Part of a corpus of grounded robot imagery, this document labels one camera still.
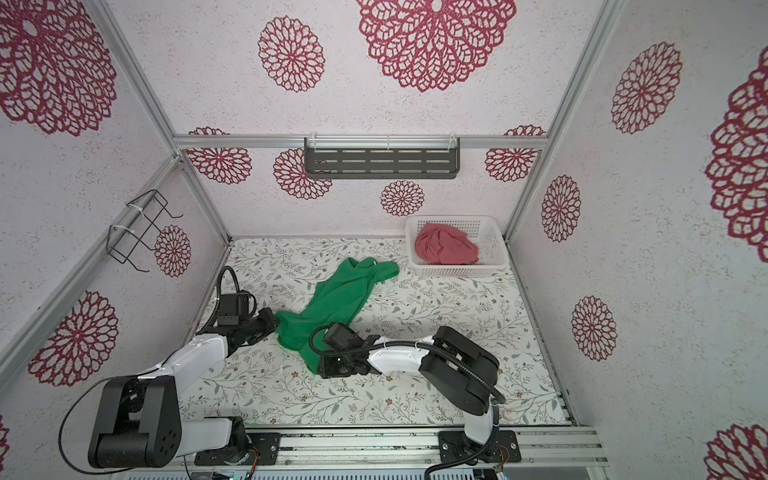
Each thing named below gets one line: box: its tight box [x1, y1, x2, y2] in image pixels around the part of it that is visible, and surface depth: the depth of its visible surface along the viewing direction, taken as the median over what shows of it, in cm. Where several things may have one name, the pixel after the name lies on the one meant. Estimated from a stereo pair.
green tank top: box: [276, 258, 400, 374], surface depth 102 cm
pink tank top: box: [415, 222, 479, 264], surface depth 115 cm
